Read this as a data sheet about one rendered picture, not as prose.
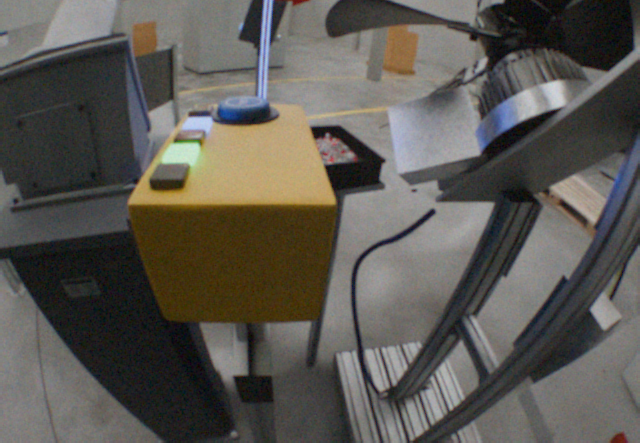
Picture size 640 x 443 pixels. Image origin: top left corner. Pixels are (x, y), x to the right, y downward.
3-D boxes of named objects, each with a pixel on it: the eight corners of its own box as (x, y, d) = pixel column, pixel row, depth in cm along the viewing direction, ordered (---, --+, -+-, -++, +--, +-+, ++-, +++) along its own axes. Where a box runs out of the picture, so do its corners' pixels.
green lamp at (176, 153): (194, 166, 16) (193, 156, 15) (162, 167, 15) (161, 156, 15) (200, 152, 17) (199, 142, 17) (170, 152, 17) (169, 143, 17)
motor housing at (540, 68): (546, 174, 53) (529, 119, 57) (626, 127, 32) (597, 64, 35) (464, 168, 49) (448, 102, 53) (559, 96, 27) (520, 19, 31)
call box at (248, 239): (318, 335, 20) (342, 199, 14) (168, 335, 18) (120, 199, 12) (295, 202, 33) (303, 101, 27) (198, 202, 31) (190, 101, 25)
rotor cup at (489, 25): (565, 69, 42) (538, 22, 46) (535, 32, 35) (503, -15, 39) (512, 99, 54) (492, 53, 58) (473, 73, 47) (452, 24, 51)
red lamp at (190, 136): (201, 148, 18) (201, 138, 17) (173, 148, 17) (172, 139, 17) (206, 136, 19) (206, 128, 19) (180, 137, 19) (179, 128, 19)
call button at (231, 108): (269, 129, 23) (270, 106, 22) (214, 129, 22) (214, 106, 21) (269, 113, 26) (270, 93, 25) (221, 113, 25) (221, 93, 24)
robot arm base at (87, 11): (-7, 61, 19) (37, -24, 22) (30, 129, 35) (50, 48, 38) (117, 40, 28) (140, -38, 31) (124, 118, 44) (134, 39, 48)
